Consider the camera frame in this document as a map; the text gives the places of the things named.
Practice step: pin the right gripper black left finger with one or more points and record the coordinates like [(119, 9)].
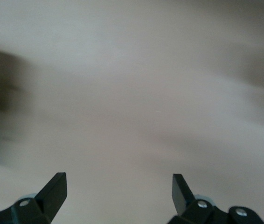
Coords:
[(52, 196)]

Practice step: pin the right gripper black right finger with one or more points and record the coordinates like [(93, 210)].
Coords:
[(183, 200)]

